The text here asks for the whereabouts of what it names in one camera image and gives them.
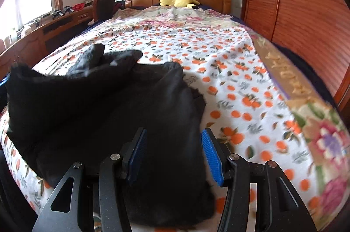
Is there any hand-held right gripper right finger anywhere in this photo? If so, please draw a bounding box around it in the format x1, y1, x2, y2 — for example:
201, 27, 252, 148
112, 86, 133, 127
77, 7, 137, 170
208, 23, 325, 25
201, 128, 318, 232

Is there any pink floral quilt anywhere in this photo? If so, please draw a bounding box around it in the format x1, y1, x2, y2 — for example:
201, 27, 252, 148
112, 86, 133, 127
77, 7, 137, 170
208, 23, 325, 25
109, 7, 350, 224

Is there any wooden chair with dark cloth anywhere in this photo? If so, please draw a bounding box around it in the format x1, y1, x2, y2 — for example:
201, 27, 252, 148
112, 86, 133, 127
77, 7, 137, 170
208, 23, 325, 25
92, 0, 118, 23

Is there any wooden louvered wardrobe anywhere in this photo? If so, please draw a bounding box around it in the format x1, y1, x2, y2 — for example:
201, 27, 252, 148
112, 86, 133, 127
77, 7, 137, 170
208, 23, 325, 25
241, 0, 350, 112

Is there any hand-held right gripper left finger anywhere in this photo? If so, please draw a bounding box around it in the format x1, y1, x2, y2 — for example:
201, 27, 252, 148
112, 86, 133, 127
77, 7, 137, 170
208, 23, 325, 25
32, 127, 148, 232

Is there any black jacket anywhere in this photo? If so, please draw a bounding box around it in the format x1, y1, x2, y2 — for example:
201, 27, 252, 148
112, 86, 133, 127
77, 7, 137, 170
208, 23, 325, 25
5, 43, 215, 230

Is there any orange print bed sheet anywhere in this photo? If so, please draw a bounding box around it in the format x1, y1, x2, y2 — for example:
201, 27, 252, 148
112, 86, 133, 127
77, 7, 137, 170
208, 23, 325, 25
0, 22, 323, 232

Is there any long wooden desk cabinet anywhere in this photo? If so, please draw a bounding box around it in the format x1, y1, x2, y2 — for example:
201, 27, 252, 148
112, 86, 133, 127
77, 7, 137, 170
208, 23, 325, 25
0, 5, 95, 71

